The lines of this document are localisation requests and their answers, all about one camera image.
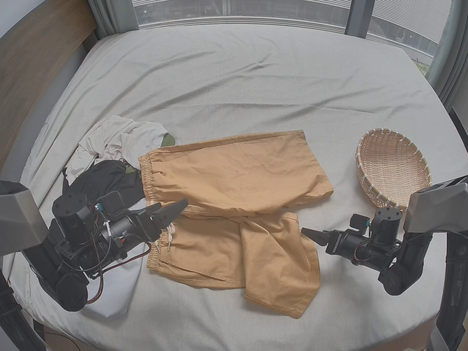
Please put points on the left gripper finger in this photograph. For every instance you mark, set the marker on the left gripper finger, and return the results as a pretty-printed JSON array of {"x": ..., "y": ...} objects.
[
  {"x": 154, "y": 207},
  {"x": 170, "y": 214}
]

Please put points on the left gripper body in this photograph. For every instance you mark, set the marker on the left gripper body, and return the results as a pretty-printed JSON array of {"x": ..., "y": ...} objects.
[{"x": 128, "y": 230}]

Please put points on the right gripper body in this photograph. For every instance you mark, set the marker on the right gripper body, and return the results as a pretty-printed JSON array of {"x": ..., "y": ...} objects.
[{"x": 345, "y": 243}]

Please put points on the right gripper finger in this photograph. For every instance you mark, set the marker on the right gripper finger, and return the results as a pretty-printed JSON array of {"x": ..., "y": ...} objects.
[{"x": 316, "y": 236}]

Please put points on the tan shorts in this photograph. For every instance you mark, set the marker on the tan shorts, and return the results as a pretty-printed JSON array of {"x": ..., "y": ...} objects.
[{"x": 237, "y": 170}]

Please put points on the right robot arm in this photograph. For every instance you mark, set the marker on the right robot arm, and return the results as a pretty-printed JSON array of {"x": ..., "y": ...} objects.
[{"x": 435, "y": 210}]

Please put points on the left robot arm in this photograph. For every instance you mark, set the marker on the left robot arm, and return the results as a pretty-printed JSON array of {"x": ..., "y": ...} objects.
[{"x": 22, "y": 218}]

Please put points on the black garment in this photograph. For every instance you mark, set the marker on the black garment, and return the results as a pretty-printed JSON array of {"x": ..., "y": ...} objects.
[{"x": 106, "y": 181}]

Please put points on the pale blue garment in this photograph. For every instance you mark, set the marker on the pale blue garment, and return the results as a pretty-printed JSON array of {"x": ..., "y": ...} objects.
[{"x": 120, "y": 287}]

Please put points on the green garment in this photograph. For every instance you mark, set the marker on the green garment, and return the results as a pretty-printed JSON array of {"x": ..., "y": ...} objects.
[{"x": 169, "y": 140}]

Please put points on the white garment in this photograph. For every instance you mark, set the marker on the white garment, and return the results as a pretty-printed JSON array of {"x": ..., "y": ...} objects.
[{"x": 117, "y": 137}]

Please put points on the round woven basket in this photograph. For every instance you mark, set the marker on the round woven basket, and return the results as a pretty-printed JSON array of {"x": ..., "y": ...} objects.
[{"x": 391, "y": 166}]

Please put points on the bed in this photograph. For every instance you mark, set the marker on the bed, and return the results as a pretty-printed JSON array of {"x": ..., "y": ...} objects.
[{"x": 256, "y": 79}]

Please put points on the grey-green curtain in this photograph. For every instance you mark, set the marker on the grey-green curtain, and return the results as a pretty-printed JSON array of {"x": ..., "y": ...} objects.
[
  {"x": 109, "y": 6},
  {"x": 453, "y": 49}
]

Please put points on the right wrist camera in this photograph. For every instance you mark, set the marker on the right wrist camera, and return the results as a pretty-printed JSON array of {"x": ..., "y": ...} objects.
[{"x": 359, "y": 221}]

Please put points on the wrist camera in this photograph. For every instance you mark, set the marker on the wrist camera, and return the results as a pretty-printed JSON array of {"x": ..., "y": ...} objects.
[
  {"x": 359, "y": 221},
  {"x": 113, "y": 203}
]

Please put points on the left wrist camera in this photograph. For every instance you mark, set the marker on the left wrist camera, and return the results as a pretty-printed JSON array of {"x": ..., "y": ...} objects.
[{"x": 113, "y": 203}]

